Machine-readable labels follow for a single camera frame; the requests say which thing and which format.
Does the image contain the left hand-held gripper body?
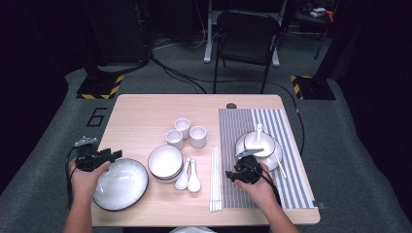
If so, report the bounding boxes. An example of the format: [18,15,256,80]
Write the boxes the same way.
[74,135,106,173]

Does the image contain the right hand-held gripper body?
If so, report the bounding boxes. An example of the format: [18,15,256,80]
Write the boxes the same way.
[232,148,265,185]

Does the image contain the bundle of white chopsticks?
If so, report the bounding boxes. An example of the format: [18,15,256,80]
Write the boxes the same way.
[209,147,223,213]

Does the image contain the white ribbed plate dark rim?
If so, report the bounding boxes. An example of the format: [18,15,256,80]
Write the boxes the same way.
[92,157,150,212]
[235,132,284,172]

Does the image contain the white bowl brown rim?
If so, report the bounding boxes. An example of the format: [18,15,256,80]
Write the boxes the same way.
[243,130,276,158]
[151,171,184,183]
[148,144,185,180]

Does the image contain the white cup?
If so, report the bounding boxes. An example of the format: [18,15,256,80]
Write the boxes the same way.
[165,129,185,150]
[173,117,191,140]
[189,125,208,150]

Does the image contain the person's left hand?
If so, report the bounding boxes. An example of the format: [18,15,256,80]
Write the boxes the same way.
[68,159,112,202]

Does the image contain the person's right hand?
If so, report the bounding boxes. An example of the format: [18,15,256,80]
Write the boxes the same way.
[233,161,277,211]

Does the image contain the grey white striped placemat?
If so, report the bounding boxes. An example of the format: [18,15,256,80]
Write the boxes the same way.
[218,108,316,210]

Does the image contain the person's white clothing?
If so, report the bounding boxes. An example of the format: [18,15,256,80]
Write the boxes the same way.
[169,226,217,233]

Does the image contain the black stand base striped tape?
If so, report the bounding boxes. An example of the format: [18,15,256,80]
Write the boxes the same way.
[76,73,125,101]
[290,75,337,101]

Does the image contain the black cabinet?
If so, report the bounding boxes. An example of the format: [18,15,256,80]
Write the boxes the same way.
[82,0,152,76]

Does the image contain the black folding chair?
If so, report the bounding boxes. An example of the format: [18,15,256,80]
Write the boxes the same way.
[212,9,282,95]

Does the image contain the right hand-held gripper cable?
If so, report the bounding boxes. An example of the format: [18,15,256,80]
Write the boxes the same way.
[246,161,283,208]

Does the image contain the white floor cable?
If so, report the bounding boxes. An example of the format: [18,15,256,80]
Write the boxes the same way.
[152,30,208,51]

